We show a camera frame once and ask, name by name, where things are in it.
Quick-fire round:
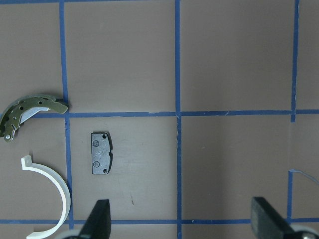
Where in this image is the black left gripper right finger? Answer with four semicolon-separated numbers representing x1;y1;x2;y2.
250;197;295;239

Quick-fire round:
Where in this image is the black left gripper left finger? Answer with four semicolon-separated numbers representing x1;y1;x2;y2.
79;199;110;239

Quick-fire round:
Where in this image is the black brake pad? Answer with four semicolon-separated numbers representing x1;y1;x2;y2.
91;131;113;175

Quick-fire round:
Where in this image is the olive metal brake shoe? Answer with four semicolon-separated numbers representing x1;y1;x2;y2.
0;95;68;142

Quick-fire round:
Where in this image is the white curved plastic bracket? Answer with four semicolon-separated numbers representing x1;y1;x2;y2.
21;155;71;239

